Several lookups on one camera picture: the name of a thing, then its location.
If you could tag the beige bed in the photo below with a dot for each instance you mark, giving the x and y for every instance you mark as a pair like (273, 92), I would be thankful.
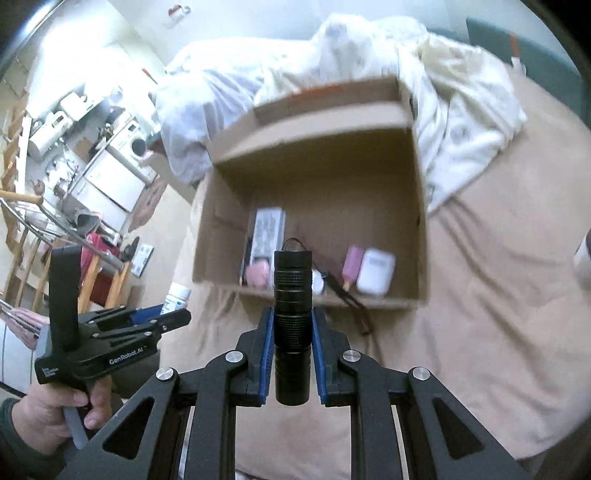
(485, 300)

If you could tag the black flashlight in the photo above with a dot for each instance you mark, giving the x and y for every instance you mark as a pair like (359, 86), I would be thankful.
(291, 323)

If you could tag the white duvet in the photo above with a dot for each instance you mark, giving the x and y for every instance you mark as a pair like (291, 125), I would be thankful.
(207, 92)

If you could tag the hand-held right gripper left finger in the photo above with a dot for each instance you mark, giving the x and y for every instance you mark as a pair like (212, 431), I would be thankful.
(264, 350)

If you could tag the white pill bottle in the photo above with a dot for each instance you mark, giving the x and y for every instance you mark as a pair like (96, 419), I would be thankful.
(178, 297)

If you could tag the cardboard box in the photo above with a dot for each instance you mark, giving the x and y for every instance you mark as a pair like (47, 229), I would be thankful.
(323, 184)

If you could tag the white earbud case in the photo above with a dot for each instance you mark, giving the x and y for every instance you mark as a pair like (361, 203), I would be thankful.
(376, 272)

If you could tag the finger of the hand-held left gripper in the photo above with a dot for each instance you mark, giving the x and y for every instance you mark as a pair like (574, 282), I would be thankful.
(145, 314)
(171, 319)

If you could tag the white bathroom scale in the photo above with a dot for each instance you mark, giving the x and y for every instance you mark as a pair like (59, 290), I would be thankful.
(143, 258)

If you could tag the person's left forearm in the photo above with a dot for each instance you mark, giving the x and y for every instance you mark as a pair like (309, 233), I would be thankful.
(18, 447)

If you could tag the wooden ladder shelf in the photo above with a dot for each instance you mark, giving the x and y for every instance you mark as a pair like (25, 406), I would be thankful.
(14, 161)

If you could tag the small white round item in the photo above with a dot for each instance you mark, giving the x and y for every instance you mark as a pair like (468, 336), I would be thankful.
(317, 281)

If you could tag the white remote control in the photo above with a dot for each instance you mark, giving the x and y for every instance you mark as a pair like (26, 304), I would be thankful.
(268, 230)

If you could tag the person's left hand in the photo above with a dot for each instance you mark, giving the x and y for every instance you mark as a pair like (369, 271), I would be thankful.
(46, 408)

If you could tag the white washing machine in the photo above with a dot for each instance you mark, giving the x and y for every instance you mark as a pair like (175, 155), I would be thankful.
(134, 143)

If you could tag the cream printed blanket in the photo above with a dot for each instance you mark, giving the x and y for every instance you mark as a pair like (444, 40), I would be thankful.
(461, 115)

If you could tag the brown floor rug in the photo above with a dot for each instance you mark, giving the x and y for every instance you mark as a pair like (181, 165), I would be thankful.
(147, 203)

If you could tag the small pink rectangular item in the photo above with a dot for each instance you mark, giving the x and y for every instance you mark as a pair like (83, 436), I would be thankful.
(353, 267)

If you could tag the pink rounded plastic case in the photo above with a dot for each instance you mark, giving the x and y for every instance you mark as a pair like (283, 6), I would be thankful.
(257, 276)

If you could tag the white kitchen appliance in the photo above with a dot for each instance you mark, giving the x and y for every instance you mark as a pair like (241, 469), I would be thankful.
(44, 134)

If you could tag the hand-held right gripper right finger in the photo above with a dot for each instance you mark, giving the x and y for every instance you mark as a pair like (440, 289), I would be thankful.
(321, 355)

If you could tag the red bag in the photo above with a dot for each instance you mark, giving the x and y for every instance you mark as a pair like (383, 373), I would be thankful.
(94, 247)

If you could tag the wooden chair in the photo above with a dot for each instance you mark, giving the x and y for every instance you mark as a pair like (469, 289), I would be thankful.
(117, 281)

